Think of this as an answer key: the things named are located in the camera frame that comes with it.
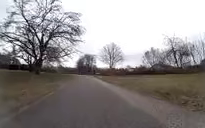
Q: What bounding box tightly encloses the dark hedge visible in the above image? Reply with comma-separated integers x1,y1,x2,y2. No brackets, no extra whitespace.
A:
0,64,79,75
95,66,205,76

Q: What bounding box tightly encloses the grey asphalt road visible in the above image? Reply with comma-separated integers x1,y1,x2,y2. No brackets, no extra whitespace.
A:
0,74,168,128

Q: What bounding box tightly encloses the grass field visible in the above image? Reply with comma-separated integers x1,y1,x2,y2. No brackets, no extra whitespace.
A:
95,72,205,114
0,69,78,116

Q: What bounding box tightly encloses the pale gravel verge strip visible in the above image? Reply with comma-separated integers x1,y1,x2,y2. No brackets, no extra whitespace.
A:
91,75,205,128

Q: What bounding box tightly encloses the large bare tree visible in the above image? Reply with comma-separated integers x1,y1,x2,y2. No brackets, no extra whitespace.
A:
0,0,87,75

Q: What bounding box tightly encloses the row of bare trees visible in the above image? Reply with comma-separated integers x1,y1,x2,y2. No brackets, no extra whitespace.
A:
140,30,205,69

